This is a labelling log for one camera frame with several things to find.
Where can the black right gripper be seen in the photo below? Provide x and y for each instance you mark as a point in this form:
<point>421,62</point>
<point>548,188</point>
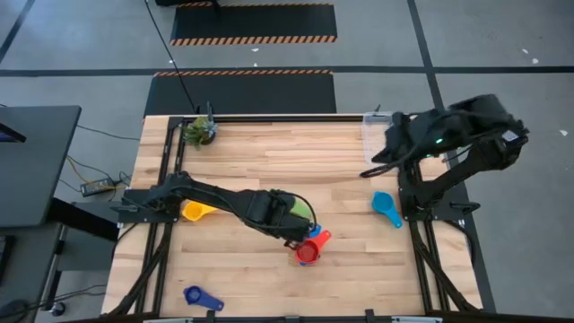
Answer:
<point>410,137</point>

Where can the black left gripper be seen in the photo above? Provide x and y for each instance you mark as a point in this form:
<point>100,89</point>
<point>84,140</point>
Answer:
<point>278,215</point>

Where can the red measuring cup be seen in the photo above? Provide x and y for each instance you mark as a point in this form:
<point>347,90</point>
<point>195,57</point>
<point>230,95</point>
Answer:
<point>309,253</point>

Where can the large blue measuring cup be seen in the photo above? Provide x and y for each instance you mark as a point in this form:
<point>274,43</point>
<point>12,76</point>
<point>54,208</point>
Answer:
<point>315,231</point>

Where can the green measuring cup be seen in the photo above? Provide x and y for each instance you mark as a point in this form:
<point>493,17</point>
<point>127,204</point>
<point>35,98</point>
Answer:
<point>302,208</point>

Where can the teal measuring cup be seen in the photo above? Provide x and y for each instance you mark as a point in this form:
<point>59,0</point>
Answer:
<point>382,202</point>

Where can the yellow measuring cup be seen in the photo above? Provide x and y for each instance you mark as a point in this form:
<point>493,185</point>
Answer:
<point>193,212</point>

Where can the small dark blue measuring cup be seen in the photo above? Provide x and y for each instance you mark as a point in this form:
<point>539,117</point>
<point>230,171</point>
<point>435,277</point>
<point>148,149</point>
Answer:
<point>193,294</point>

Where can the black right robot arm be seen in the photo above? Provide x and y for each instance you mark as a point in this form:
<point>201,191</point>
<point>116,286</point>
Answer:
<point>475,157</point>

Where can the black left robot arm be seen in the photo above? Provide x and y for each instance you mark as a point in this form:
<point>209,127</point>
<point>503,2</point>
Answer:
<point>202,193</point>

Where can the clear plastic basket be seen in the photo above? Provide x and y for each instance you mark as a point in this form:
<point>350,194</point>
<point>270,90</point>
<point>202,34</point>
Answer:
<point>374,134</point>

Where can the small potted green plant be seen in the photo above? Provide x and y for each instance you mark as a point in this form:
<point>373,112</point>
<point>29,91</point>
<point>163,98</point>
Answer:
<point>199,131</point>

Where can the black mat with hazard stripe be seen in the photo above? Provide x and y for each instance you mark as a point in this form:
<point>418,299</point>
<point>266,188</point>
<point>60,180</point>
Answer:
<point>242,94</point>
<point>253,20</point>

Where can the black stand beam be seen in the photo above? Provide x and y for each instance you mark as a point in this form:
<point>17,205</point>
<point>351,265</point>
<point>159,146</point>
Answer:
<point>98,229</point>

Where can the black power strip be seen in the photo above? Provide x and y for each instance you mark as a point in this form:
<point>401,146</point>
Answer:
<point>96,187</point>

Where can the black caster wheel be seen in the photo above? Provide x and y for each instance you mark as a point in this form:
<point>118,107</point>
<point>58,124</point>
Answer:
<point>58,309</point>

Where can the black desk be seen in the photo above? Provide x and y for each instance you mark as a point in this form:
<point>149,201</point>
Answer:
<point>36,157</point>

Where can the black monitor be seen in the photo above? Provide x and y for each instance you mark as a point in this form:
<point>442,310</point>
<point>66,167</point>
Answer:
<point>9,133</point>

